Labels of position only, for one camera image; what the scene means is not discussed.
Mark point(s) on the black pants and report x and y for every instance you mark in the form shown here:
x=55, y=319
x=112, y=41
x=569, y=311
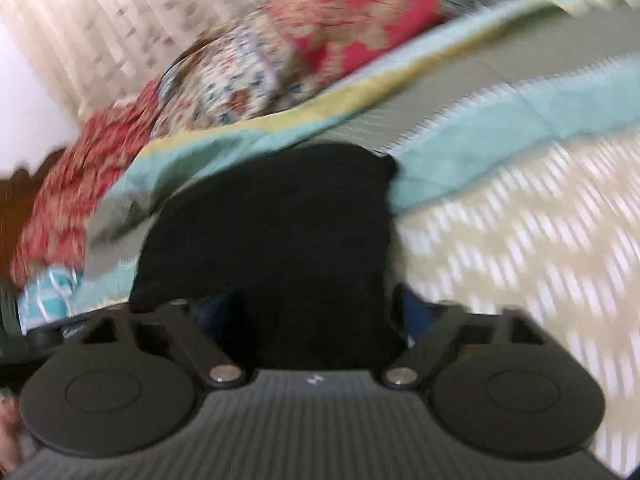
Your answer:
x=293, y=248

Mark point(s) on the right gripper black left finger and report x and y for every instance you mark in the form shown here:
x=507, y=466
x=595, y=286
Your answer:
x=120, y=381

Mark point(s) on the red patterned quilt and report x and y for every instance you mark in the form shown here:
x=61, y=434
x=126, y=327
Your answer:
x=268, y=59

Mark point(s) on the striped teal grey bedspread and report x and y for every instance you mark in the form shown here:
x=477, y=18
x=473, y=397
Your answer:
x=516, y=132

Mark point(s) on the blue checkered blanket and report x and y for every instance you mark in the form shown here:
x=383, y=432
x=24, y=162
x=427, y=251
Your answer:
x=46, y=298

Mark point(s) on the beige floral curtain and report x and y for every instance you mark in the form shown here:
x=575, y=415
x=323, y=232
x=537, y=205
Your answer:
x=93, y=53

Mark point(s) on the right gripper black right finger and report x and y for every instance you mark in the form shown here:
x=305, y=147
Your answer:
x=499, y=383

